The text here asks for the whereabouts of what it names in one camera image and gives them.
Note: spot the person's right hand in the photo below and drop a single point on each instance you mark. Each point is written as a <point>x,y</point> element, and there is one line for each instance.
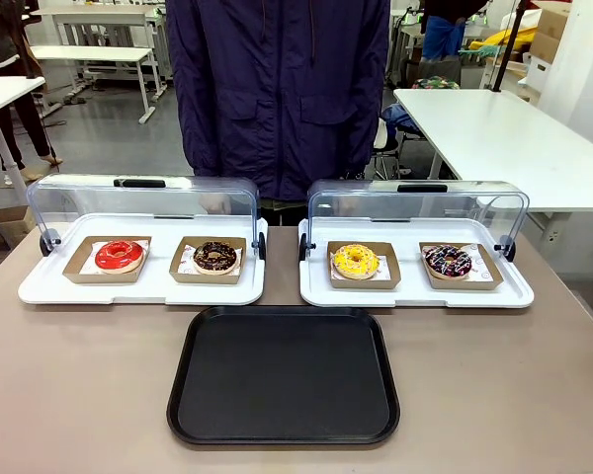
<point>212,201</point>

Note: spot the chocolate glazed donut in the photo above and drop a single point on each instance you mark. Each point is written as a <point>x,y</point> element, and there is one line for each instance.
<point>227,259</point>

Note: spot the brown cardboard donut tray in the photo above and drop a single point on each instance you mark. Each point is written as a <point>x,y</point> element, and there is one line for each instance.
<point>388,276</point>
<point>183,269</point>
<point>79,266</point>
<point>489,276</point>

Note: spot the white display tray base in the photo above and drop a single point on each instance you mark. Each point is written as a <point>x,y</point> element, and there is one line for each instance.
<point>143,291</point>
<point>415,297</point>

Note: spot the red glazed donut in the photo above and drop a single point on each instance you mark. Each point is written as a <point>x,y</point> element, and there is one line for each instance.
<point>110,260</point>

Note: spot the yellow glazed donut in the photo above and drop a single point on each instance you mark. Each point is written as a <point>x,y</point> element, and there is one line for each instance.
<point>343,261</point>

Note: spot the black plastic serving tray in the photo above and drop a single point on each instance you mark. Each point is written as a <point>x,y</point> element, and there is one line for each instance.
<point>282,375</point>

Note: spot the dark sprinkled donut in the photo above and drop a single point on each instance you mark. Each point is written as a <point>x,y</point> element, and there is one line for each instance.
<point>437,261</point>

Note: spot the clear roll-top display lid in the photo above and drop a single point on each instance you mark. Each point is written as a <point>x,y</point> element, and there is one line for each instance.
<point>415,202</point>
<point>143,197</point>

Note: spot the person in navy jacket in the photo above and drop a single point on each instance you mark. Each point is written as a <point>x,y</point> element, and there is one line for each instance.
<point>277,89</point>

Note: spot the white table with legs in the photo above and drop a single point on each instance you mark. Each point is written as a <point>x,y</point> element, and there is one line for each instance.
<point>99,53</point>

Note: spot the black stool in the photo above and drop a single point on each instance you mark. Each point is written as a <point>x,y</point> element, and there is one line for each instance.
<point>390,143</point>

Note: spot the white workbench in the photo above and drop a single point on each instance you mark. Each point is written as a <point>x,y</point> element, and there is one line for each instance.
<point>94,15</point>

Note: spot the white table corner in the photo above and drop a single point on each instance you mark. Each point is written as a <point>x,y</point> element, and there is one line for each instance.
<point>0,99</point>

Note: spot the person in dark clothes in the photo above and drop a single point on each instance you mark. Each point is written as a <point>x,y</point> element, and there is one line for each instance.
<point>10,74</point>

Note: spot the person in blue shirt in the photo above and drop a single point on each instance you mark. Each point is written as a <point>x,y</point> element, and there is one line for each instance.
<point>442,34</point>

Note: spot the large white table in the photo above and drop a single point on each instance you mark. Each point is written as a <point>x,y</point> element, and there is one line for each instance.
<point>514,143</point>

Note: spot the black pole stand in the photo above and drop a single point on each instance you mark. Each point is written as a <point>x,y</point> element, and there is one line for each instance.
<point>506,44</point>

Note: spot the yellow cloth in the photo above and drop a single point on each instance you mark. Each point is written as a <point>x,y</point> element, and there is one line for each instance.
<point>516,37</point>

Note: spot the cardboard box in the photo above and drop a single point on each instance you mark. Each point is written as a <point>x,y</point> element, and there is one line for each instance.
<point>553,29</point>

